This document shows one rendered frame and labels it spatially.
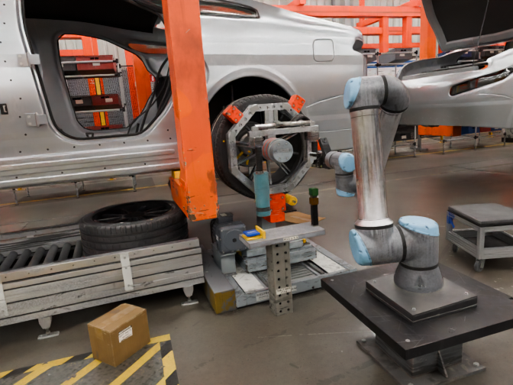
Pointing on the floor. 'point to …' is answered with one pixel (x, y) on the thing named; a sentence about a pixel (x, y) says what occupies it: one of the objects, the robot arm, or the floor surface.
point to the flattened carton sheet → (297, 217)
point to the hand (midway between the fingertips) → (313, 152)
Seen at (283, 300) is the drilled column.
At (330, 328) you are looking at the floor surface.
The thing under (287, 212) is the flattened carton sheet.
